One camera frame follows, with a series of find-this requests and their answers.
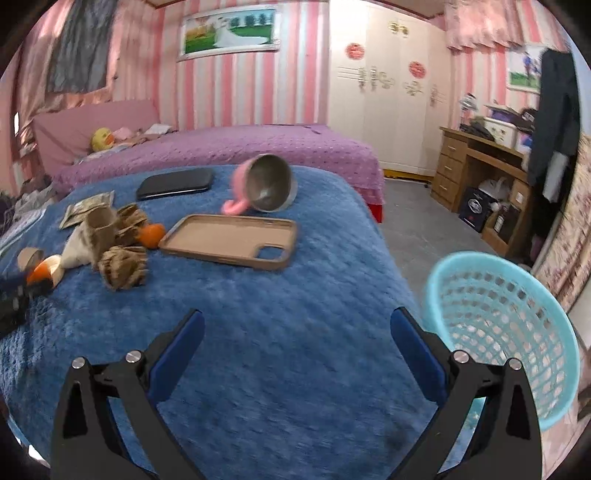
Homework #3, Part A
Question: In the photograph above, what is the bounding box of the tall cardboard tube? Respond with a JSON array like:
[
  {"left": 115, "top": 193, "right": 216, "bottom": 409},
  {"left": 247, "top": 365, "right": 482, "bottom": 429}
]
[{"left": 85, "top": 206, "right": 119, "bottom": 259}]

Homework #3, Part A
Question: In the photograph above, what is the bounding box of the orange peel with white pith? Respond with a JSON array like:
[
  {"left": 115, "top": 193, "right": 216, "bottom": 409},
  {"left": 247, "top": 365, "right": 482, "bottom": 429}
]
[{"left": 27, "top": 255, "right": 64, "bottom": 288}]

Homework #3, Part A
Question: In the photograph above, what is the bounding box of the floral printed cloth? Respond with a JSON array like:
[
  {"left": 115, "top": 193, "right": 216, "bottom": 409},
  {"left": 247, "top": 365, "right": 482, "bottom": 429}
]
[{"left": 531, "top": 134, "right": 591, "bottom": 315}]

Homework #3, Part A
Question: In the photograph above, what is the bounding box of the white wardrobe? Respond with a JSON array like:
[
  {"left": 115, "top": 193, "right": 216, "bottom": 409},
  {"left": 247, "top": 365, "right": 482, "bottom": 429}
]
[{"left": 327, "top": 0, "right": 451, "bottom": 174}]

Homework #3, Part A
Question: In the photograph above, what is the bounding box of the tan phone case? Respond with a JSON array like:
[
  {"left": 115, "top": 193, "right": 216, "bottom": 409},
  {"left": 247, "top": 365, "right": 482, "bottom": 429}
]
[{"left": 158, "top": 214, "right": 297, "bottom": 271}]

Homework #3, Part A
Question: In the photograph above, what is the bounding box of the silver snack wrapper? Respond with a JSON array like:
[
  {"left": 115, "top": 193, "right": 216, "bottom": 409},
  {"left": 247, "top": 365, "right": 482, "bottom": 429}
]
[{"left": 59, "top": 191, "right": 115, "bottom": 230}]

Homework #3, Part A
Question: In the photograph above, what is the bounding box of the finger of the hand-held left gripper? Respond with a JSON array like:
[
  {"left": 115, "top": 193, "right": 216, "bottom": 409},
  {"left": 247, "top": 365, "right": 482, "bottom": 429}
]
[{"left": 0, "top": 272, "right": 51, "bottom": 302}]

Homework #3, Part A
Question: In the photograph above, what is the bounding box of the wide framed wall poster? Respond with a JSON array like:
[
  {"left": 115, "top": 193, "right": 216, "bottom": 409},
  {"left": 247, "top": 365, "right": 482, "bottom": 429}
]
[{"left": 178, "top": 4, "right": 281, "bottom": 62}]

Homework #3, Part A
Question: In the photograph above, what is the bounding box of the orange tangerine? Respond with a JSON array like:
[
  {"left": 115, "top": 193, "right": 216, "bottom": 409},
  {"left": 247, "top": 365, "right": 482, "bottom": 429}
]
[{"left": 139, "top": 223, "right": 166, "bottom": 250}]

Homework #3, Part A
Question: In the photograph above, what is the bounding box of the torn brown cardboard piece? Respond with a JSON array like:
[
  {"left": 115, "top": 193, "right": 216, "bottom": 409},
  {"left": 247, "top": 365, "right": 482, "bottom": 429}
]
[{"left": 115, "top": 205, "right": 149, "bottom": 246}]

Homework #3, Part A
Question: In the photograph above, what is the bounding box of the black cardboard box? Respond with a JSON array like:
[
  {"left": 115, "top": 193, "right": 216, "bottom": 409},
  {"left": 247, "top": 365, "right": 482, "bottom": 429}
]
[{"left": 459, "top": 186, "right": 497, "bottom": 232}]

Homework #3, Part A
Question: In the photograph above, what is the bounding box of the grey hanging cloth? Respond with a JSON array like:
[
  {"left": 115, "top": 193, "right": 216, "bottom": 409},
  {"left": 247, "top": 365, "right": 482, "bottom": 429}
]
[{"left": 46, "top": 0, "right": 120, "bottom": 93}]

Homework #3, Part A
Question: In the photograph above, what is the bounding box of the pink curtain valance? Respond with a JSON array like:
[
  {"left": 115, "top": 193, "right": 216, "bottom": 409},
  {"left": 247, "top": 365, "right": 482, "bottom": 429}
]
[{"left": 445, "top": 0, "right": 539, "bottom": 51}]

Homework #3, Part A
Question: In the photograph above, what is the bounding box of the white plastic bag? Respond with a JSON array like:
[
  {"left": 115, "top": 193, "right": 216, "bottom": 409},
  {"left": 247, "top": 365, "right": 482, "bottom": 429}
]
[{"left": 478, "top": 176, "right": 513, "bottom": 199}]

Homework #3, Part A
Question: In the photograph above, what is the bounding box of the blue fleece blanket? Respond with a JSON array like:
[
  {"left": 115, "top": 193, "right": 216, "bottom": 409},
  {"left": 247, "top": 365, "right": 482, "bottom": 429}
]
[{"left": 0, "top": 164, "right": 468, "bottom": 469}]

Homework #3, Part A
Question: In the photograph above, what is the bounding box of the black phone case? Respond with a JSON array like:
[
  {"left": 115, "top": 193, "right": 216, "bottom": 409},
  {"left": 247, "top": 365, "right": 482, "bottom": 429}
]
[{"left": 136, "top": 167, "right": 216, "bottom": 201}]

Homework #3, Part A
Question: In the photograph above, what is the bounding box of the dark hanging jacket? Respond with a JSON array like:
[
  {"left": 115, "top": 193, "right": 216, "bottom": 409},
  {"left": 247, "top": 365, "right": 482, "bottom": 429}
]
[{"left": 526, "top": 48, "right": 581, "bottom": 201}]

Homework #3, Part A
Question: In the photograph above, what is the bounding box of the pink steel-lined mug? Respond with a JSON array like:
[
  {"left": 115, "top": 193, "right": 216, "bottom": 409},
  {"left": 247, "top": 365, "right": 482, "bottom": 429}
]
[{"left": 221, "top": 154, "right": 298, "bottom": 216}]

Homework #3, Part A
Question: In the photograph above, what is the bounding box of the wooden desk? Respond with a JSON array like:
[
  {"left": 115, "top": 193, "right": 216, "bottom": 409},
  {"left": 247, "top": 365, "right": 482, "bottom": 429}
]
[{"left": 431, "top": 126, "right": 532, "bottom": 259}]

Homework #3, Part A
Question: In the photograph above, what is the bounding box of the small framed wall picture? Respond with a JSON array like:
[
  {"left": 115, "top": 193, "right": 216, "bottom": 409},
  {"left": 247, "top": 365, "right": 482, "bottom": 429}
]
[{"left": 505, "top": 44, "right": 546, "bottom": 93}]

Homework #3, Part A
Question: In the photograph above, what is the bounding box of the yellow duck plush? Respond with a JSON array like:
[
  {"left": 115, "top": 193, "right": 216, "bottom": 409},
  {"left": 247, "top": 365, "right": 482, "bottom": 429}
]
[{"left": 90, "top": 128, "right": 115, "bottom": 152}]

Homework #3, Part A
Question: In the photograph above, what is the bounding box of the purple dotted bed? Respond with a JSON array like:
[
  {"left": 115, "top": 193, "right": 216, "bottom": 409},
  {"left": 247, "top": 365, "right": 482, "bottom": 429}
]
[{"left": 54, "top": 124, "right": 386, "bottom": 209}]

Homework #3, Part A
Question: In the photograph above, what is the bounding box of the small brown cardboard ring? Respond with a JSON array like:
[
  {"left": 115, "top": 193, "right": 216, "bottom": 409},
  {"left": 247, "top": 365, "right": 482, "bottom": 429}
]
[{"left": 17, "top": 248, "right": 44, "bottom": 273}]

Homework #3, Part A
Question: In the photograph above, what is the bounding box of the white storage box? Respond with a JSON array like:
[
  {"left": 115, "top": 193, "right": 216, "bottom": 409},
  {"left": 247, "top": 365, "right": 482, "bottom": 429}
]
[{"left": 482, "top": 115, "right": 520, "bottom": 148}]

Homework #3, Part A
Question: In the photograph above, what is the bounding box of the pink headboard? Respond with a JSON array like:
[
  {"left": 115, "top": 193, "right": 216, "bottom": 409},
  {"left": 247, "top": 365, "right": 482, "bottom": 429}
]
[{"left": 32, "top": 99, "right": 160, "bottom": 176}]

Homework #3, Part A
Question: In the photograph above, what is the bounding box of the light blue plastic basket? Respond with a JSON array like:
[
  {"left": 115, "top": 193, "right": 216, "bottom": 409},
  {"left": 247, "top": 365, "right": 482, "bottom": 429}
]
[{"left": 424, "top": 251, "right": 581, "bottom": 432}]

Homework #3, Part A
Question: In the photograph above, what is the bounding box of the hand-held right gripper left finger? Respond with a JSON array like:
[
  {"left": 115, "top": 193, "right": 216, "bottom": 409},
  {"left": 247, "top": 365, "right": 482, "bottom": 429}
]
[{"left": 50, "top": 309, "right": 206, "bottom": 480}]

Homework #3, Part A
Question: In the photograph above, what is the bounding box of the pink window curtain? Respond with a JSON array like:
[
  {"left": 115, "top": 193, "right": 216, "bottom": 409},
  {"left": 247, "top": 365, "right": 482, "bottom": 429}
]
[{"left": 14, "top": 0, "right": 162, "bottom": 153}]

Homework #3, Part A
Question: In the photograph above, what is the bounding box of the crushed brown cardboard ball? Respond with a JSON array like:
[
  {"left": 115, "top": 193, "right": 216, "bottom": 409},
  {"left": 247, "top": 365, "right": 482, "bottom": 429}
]
[{"left": 98, "top": 246, "right": 149, "bottom": 292}]

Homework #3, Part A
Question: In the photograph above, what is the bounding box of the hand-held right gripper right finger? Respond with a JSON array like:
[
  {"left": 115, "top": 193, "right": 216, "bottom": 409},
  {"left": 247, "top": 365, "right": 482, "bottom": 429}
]
[{"left": 388, "top": 307, "right": 542, "bottom": 480}]

